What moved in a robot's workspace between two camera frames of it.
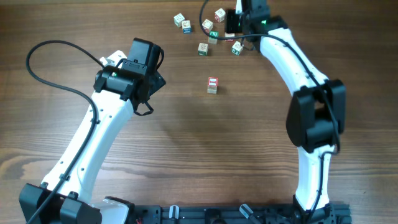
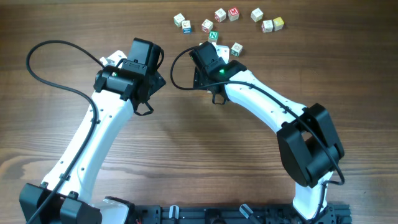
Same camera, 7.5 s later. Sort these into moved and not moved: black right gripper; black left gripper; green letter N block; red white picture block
Moved: black right gripper
Not moved: green letter N block; black left gripper; red white picture block
